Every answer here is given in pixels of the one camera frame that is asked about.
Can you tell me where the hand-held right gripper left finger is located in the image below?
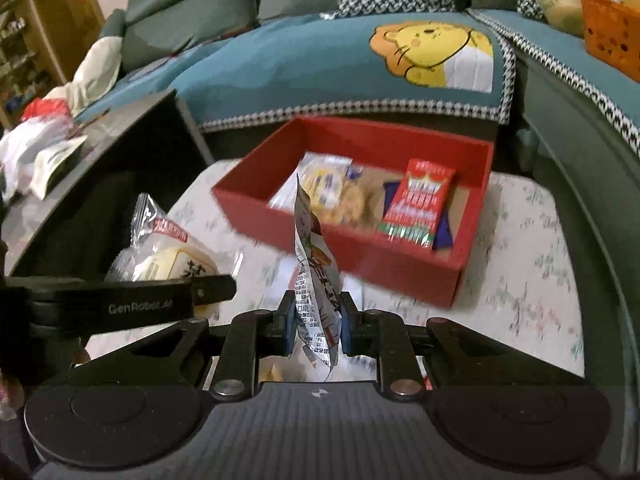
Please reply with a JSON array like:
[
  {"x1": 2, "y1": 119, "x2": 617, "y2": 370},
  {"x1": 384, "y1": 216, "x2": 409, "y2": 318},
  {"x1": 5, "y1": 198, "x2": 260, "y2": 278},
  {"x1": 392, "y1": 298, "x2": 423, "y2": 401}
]
[{"x1": 40, "y1": 290, "x2": 297, "y2": 402}]

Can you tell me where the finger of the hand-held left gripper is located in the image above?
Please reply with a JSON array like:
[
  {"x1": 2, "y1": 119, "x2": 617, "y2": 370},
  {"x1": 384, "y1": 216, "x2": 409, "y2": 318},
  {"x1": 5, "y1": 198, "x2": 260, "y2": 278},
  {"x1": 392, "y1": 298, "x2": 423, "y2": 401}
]
[{"x1": 191, "y1": 274, "x2": 237, "y2": 307}]

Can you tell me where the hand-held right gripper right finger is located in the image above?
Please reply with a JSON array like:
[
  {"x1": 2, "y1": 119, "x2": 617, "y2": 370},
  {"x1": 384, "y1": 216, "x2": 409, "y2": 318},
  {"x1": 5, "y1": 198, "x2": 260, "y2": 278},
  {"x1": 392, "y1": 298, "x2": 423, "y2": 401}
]
[{"x1": 340, "y1": 292, "x2": 591, "y2": 402}]

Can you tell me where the white picture snack packet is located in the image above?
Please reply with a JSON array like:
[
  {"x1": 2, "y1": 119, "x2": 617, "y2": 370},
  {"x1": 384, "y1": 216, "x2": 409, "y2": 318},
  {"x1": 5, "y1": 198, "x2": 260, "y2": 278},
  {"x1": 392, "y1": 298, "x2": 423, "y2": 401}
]
[{"x1": 292, "y1": 174, "x2": 346, "y2": 376}]

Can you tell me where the round pastry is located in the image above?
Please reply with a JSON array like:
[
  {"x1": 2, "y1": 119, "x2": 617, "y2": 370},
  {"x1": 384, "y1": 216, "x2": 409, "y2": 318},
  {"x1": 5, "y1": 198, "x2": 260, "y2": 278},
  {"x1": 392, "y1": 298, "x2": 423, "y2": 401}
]
[{"x1": 105, "y1": 192, "x2": 221, "y2": 318}]

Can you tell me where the red cardboard box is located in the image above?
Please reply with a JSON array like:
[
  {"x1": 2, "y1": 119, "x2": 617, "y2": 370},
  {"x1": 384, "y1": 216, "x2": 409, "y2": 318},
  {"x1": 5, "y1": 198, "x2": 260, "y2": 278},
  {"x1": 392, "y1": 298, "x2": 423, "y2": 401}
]
[{"x1": 211, "y1": 116, "x2": 496, "y2": 309}]

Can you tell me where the blue foil snack packet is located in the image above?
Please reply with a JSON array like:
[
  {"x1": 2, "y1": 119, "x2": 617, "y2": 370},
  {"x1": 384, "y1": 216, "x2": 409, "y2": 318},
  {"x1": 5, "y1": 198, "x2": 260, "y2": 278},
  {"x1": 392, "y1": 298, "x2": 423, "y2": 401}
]
[{"x1": 382, "y1": 180, "x2": 454, "y2": 252}]

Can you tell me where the clear packet of yellow crackers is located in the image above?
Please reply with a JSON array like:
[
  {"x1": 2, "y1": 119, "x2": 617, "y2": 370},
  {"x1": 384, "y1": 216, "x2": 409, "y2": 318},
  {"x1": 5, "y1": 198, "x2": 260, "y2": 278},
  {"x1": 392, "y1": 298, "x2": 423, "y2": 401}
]
[{"x1": 300, "y1": 152, "x2": 382, "y2": 227}]

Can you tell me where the red and green snack packet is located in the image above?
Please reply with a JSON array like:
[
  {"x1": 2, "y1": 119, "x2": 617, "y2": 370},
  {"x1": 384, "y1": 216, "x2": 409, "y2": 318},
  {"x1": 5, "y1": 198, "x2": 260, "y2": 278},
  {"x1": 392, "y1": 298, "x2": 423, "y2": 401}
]
[{"x1": 377, "y1": 158, "x2": 457, "y2": 250}]

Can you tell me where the black side table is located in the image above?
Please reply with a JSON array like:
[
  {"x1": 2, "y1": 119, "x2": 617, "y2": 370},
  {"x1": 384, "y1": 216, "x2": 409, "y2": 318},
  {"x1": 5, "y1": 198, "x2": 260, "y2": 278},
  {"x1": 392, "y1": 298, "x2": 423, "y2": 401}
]
[{"x1": 0, "y1": 89, "x2": 213, "y2": 281}]

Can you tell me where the green and white packet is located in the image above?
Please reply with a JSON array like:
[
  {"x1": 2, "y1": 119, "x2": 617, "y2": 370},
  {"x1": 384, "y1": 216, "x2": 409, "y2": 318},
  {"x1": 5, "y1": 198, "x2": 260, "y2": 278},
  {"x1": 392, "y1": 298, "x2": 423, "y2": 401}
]
[{"x1": 30, "y1": 135, "x2": 88, "y2": 200}]

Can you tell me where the white plastic bag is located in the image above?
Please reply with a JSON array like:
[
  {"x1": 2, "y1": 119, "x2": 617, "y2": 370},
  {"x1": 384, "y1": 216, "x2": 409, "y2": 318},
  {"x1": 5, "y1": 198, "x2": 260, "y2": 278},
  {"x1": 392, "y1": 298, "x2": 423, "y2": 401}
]
[{"x1": 0, "y1": 117, "x2": 76, "y2": 201}]

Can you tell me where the floral tablecloth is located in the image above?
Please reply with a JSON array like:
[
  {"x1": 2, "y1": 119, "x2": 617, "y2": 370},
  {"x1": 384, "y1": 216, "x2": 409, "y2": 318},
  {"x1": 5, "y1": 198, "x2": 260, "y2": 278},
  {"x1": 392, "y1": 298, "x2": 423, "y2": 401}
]
[{"x1": 82, "y1": 160, "x2": 586, "y2": 386}]

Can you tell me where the red plastic bag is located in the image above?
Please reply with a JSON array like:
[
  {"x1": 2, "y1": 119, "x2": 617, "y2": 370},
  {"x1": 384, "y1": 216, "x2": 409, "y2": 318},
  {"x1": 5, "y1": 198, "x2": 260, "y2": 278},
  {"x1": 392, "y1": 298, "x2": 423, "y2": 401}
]
[{"x1": 20, "y1": 97, "x2": 71, "y2": 122}]

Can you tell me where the cream pillow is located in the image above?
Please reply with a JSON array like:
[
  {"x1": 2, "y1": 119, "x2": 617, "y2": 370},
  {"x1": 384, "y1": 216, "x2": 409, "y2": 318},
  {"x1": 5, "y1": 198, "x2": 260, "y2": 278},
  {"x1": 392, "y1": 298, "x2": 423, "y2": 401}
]
[{"x1": 65, "y1": 36, "x2": 125, "y2": 116}]

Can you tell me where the teal lion sofa cover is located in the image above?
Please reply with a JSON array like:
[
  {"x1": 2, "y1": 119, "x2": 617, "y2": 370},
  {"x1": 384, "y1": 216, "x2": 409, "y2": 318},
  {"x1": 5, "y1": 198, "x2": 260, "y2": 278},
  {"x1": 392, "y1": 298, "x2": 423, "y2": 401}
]
[{"x1": 75, "y1": 10, "x2": 517, "y2": 133}]

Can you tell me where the green sofa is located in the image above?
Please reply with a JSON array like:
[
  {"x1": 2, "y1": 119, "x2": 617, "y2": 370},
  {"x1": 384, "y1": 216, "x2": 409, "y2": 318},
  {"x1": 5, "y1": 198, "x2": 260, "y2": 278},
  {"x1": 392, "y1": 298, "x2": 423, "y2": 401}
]
[{"x1": 105, "y1": 0, "x2": 640, "y2": 361}]

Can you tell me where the wooden shelf cabinet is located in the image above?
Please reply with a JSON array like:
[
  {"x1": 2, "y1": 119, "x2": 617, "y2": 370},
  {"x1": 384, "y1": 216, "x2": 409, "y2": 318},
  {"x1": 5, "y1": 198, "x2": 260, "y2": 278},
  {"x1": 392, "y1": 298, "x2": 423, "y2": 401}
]
[{"x1": 0, "y1": 0, "x2": 106, "y2": 128}]

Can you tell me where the teal houndstooth-trim sofa cover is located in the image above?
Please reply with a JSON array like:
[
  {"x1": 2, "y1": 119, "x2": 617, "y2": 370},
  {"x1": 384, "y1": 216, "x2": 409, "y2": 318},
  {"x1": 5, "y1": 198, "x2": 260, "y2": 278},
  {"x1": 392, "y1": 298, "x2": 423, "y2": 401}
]
[{"x1": 467, "y1": 7, "x2": 640, "y2": 156}]

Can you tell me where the orange plastic basket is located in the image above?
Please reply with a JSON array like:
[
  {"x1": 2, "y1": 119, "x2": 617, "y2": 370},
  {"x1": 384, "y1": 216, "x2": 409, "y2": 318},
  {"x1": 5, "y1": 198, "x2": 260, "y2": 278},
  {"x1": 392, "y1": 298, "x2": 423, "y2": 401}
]
[{"x1": 573, "y1": 0, "x2": 640, "y2": 83}]

